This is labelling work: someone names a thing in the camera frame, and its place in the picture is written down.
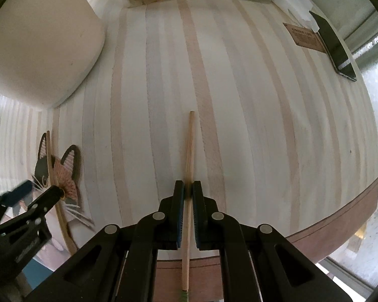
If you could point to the plain wooden chopstick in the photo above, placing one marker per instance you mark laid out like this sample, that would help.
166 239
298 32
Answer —
52 160

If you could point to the green-tipped wooden chopstick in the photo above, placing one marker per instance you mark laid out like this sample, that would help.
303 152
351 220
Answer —
190 151

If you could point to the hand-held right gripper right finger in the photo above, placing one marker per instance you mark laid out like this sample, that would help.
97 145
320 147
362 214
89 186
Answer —
199 214

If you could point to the blue kitchen cabinet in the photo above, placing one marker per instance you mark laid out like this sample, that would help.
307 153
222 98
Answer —
34 273

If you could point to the cream cylindrical chopstick holder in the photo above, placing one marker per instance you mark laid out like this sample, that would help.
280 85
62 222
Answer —
41 44

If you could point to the white tissue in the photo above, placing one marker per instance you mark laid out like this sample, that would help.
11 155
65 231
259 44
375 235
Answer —
294 3

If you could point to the black smartphone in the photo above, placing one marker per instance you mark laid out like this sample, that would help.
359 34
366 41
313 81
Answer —
334 47

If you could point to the striped cat print table mat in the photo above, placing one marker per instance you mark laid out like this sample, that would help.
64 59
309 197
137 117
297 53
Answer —
255 132

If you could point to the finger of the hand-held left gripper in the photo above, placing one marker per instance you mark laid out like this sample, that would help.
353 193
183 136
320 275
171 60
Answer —
41 206
19 192

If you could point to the brown card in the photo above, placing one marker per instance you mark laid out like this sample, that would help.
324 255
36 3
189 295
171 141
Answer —
307 37

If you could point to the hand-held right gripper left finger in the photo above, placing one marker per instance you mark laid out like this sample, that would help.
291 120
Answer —
179 214

